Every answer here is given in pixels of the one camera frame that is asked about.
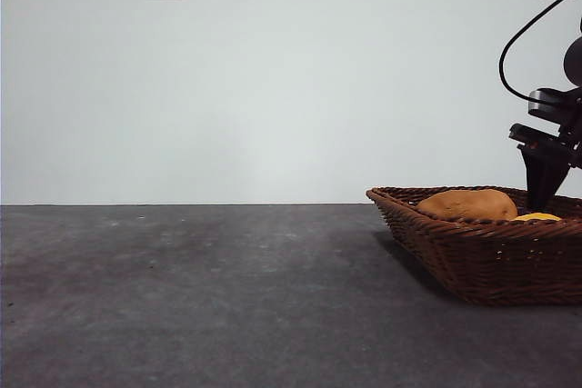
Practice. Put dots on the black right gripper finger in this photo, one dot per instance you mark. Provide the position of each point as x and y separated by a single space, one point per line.
543 179

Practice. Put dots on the yellow corn cob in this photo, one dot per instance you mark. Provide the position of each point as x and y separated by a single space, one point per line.
538 216

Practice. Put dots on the brown potato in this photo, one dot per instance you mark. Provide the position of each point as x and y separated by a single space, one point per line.
468 205

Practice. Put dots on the brown wicker basket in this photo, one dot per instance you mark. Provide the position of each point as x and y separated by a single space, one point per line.
491 261

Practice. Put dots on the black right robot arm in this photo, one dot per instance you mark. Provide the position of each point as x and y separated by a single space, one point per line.
574 63

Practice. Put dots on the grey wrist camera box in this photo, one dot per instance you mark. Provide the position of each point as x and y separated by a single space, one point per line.
550 104

